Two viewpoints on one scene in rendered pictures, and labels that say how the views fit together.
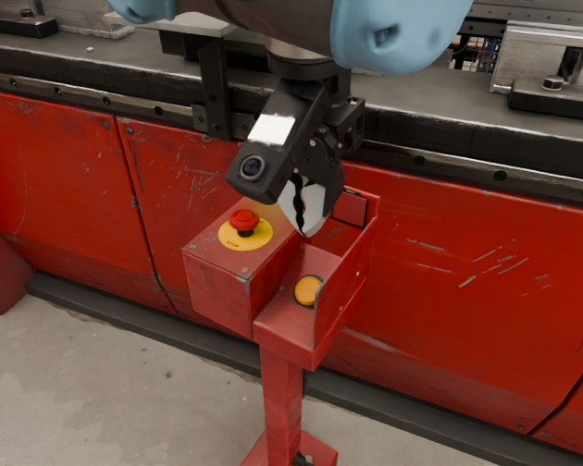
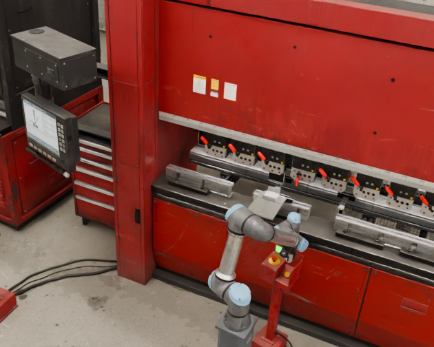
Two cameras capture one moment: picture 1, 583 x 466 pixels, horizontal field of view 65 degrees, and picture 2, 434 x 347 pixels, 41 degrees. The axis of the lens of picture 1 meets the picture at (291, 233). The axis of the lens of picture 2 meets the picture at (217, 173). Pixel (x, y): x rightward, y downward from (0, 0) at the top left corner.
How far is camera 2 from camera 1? 3.04 m
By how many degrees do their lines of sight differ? 7
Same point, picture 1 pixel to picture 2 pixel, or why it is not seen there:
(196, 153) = not seen: hidden behind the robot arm
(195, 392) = not seen: hidden behind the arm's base
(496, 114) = (331, 237)
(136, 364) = (207, 308)
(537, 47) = (342, 222)
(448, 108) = (321, 234)
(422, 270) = (315, 274)
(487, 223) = (331, 262)
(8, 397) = (160, 315)
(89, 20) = (221, 191)
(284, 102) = not seen: hidden behind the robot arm
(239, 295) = (273, 273)
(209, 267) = (267, 267)
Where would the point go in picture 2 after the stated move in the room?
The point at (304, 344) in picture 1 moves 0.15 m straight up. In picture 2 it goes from (286, 284) to (289, 266)
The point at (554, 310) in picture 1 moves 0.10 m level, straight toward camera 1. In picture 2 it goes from (349, 286) to (341, 294)
